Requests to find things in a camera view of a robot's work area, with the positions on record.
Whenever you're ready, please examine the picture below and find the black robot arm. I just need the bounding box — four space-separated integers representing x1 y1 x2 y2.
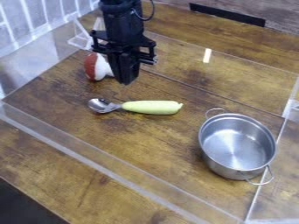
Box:
90 0 156 85

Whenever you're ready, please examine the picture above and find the red white toy mushroom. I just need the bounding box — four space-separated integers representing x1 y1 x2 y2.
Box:
84 52 114 81

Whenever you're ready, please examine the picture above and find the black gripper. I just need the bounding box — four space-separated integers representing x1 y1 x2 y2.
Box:
90 11 156 85

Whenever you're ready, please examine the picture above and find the black strip on table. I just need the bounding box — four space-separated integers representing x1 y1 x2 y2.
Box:
190 3 267 27

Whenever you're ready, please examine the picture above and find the stainless steel pot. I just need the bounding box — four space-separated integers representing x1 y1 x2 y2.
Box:
199 108 276 186

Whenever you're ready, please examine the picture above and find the clear acrylic enclosure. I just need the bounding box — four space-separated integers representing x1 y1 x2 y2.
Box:
0 4 299 224

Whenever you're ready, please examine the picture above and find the green handled metal spoon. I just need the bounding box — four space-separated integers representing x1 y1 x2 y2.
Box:
88 98 183 115

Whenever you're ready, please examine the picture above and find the black cable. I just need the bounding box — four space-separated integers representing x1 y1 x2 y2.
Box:
132 0 156 22

